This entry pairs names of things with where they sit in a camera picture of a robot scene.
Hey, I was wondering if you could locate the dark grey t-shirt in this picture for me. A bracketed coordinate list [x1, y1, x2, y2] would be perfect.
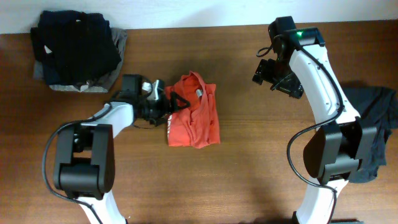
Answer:
[343, 86, 397, 184]

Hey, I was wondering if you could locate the black folded garment on pile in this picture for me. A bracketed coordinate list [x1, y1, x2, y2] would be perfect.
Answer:
[30, 11, 121, 85]

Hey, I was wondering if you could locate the navy folded garment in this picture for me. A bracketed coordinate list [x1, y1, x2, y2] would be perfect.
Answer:
[42, 64, 68, 85]

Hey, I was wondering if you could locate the red printed t-shirt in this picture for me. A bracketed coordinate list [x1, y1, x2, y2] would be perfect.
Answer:
[165, 71, 221, 149]

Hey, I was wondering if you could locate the grey folded garment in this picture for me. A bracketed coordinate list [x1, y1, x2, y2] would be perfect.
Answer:
[49, 28, 127, 93]

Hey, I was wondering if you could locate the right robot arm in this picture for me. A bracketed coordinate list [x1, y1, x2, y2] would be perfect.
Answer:
[252, 16, 377, 223]

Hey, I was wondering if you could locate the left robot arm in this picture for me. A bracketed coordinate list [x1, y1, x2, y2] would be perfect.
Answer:
[45, 74, 190, 223]

